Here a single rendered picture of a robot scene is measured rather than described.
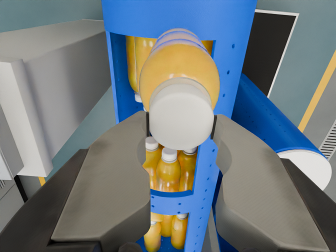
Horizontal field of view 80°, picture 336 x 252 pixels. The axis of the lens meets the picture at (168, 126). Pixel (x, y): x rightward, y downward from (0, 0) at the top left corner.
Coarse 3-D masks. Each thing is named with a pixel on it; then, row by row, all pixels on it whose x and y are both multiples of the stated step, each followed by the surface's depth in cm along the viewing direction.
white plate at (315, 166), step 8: (280, 152) 64; (288, 152) 64; (296, 152) 63; (304, 152) 63; (312, 152) 64; (296, 160) 65; (304, 160) 65; (312, 160) 65; (320, 160) 65; (304, 168) 67; (312, 168) 67; (320, 168) 66; (328, 168) 66; (312, 176) 68; (320, 176) 68; (328, 176) 68; (320, 184) 70
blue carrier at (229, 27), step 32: (128, 0) 29; (160, 0) 27; (192, 0) 27; (224, 0) 28; (256, 0) 33; (128, 32) 31; (160, 32) 29; (224, 32) 30; (224, 64) 33; (128, 96) 56; (224, 96) 37; (160, 192) 48; (192, 192) 48; (192, 224) 55
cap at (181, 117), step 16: (160, 96) 11; (176, 96) 11; (192, 96) 11; (160, 112) 11; (176, 112) 11; (192, 112) 11; (208, 112) 11; (160, 128) 12; (176, 128) 12; (192, 128) 12; (208, 128) 12; (176, 144) 12; (192, 144) 12
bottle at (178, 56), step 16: (176, 32) 21; (192, 32) 24; (160, 48) 15; (176, 48) 14; (192, 48) 15; (144, 64) 16; (160, 64) 14; (176, 64) 13; (192, 64) 13; (208, 64) 14; (144, 80) 14; (160, 80) 13; (176, 80) 12; (192, 80) 12; (208, 80) 14; (144, 96) 14; (208, 96) 13
